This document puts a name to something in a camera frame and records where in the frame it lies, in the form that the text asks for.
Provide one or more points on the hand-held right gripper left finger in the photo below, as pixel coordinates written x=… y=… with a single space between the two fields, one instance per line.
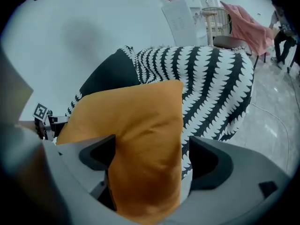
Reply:
x=70 y=153

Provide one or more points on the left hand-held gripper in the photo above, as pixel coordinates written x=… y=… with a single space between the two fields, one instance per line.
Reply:
x=40 y=111

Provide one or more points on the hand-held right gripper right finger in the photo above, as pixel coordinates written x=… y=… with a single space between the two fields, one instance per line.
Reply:
x=246 y=172

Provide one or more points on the orange cushion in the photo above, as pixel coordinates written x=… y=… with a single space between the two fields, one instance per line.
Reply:
x=140 y=125

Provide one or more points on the person's left forearm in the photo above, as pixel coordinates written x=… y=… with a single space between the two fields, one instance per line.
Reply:
x=24 y=125

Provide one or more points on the orange sofa with striped cover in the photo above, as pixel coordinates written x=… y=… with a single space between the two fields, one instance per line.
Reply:
x=211 y=78

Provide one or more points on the brown seat wooden chair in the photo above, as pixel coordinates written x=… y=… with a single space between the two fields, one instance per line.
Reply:
x=232 y=42

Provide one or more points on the pink blanket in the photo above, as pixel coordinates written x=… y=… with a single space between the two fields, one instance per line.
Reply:
x=246 y=27

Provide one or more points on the white water dispenser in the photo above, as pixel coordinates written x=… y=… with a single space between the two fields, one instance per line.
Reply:
x=178 y=20

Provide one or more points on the white cabinet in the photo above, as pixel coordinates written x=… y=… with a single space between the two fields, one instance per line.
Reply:
x=199 y=24

